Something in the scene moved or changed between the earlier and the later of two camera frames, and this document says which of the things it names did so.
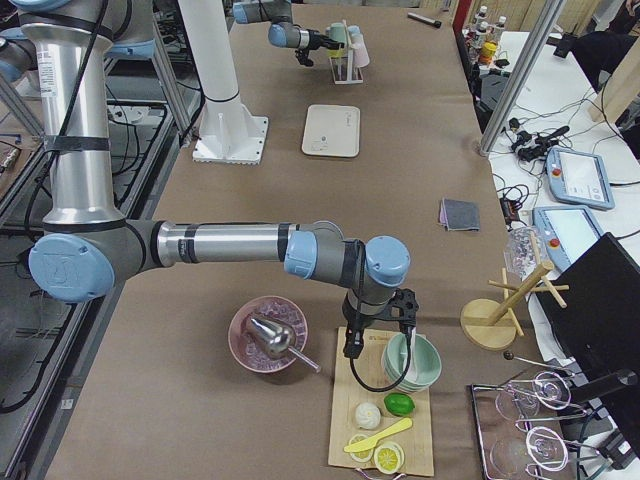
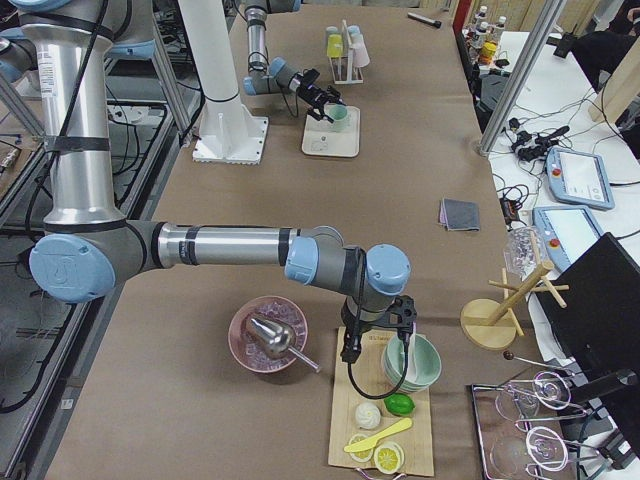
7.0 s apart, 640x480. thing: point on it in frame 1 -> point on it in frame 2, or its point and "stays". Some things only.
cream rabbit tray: [332, 130] stays
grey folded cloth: [459, 215] stays
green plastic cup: [338, 32] -> [338, 113]
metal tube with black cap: [427, 20] stays
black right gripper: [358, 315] stays
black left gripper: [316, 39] -> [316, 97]
